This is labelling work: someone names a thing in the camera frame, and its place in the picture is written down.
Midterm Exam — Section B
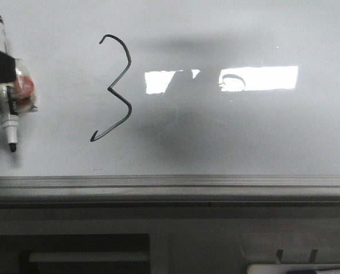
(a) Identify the white whiteboard marker black tip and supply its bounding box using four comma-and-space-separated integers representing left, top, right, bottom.
0, 15, 19, 152

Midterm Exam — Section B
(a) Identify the red magnet taped to marker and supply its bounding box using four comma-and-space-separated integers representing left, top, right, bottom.
7, 59, 38, 114

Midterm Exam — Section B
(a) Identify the white whiteboard surface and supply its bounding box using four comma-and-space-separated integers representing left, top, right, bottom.
0, 1, 340, 176

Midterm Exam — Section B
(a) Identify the white eraser in tray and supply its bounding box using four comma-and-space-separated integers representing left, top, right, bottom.
246, 264, 340, 274

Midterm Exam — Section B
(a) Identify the grey aluminium whiteboard frame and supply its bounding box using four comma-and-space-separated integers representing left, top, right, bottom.
0, 175, 340, 208

